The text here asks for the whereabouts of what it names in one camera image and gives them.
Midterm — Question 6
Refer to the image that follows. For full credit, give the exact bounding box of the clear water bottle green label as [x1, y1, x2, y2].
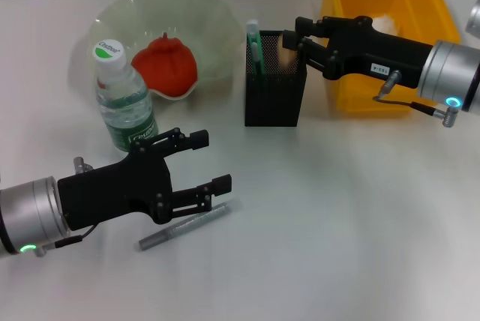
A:
[91, 38, 160, 154]

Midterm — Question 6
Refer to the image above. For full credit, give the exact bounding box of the pale green wavy glass plate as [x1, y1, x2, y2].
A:
[69, 0, 243, 101]

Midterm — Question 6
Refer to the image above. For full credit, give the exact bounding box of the beige eraser with barcode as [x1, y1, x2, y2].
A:
[276, 34, 300, 68]

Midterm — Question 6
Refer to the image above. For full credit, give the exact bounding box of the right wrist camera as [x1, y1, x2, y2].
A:
[464, 0, 480, 39]

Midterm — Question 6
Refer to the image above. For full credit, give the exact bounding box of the grey glitter pen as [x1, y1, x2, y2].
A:
[138, 198, 244, 253]

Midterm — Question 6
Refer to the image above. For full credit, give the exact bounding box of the gripper cable with connectors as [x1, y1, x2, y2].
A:
[373, 69, 461, 128]
[35, 156, 99, 258]

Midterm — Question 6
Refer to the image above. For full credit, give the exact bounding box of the mint green utility knife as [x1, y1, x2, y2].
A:
[245, 19, 267, 77]

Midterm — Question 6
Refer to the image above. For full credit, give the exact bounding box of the left gripper cable with connectors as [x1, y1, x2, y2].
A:
[35, 156, 99, 258]

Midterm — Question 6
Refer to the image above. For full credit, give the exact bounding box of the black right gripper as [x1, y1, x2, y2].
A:
[281, 16, 434, 89]

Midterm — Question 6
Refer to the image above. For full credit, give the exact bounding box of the right gripper cable with connectors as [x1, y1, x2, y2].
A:
[373, 69, 461, 128]

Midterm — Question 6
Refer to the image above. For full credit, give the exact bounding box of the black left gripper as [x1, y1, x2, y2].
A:
[58, 128, 233, 232]

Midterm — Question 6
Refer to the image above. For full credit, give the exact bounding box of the white paper ball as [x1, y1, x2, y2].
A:
[373, 14, 400, 35]

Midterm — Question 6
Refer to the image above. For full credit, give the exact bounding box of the red-orange fruit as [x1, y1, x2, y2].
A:
[130, 31, 199, 97]

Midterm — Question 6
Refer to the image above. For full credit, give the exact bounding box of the yellow plastic bin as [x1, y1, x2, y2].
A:
[319, 0, 461, 113]

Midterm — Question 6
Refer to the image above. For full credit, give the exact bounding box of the black mesh pen holder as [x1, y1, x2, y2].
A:
[244, 29, 308, 128]

